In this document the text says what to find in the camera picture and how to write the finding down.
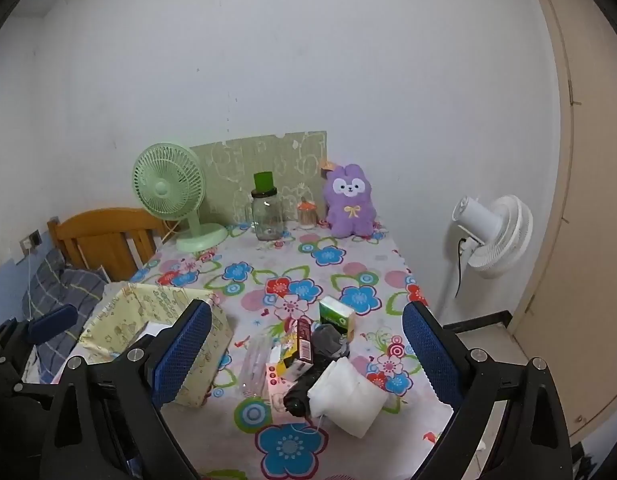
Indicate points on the blue plaid pillow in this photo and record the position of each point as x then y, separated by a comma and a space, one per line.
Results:
63, 285

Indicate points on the green patterned board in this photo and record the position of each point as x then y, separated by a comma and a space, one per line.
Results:
238, 160

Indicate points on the white plastic bag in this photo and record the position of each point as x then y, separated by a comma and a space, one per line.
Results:
348, 395

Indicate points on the black bar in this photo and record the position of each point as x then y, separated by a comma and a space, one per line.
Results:
478, 321

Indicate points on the black plastic bag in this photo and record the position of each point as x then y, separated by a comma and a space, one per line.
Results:
301, 390

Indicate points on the grey cloth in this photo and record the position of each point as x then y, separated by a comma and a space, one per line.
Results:
331, 342

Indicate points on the white wall socket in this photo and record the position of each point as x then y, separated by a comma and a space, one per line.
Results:
26, 246

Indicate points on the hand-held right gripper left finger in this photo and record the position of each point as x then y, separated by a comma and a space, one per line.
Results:
183, 355

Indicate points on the yellow patterned box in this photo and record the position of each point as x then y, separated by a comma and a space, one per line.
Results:
138, 310

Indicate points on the wooden bed headboard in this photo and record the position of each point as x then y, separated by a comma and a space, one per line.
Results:
98, 240

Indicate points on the glass mug jar green lid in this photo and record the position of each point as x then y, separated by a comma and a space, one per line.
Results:
267, 220

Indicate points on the floral tablecloth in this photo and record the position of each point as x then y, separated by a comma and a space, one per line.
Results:
338, 280

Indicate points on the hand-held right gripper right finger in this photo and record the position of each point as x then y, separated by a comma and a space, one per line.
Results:
428, 355

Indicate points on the white fan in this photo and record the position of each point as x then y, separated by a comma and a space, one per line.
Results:
503, 240

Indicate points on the green desk fan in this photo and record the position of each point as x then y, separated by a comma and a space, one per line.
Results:
161, 187

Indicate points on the green tissue pack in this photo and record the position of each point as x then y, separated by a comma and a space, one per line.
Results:
336, 315

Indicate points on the beige door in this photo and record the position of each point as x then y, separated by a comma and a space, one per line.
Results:
588, 210

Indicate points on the dark wall switch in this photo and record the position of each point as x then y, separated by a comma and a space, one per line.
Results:
36, 237

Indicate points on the toothpick jar orange lid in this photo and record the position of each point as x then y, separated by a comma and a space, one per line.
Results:
306, 215

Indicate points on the purple plush bunny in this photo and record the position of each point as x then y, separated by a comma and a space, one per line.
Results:
348, 210

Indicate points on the yellow black packet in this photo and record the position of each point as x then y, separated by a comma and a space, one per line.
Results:
288, 355

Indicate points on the dark red packet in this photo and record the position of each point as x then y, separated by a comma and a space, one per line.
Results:
304, 340

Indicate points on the orange tag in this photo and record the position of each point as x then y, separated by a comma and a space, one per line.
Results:
327, 166

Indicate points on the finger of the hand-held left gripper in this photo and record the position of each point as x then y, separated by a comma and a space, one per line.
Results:
53, 324

